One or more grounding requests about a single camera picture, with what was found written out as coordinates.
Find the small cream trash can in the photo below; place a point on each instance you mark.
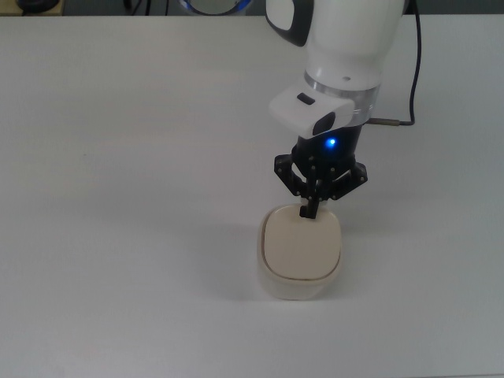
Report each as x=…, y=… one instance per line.
x=299, y=252

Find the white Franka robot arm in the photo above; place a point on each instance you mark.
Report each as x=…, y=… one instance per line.
x=346, y=35

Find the dark rounded object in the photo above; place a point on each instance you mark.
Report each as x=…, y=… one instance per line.
x=37, y=4

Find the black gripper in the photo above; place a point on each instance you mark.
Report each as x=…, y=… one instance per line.
x=327, y=151

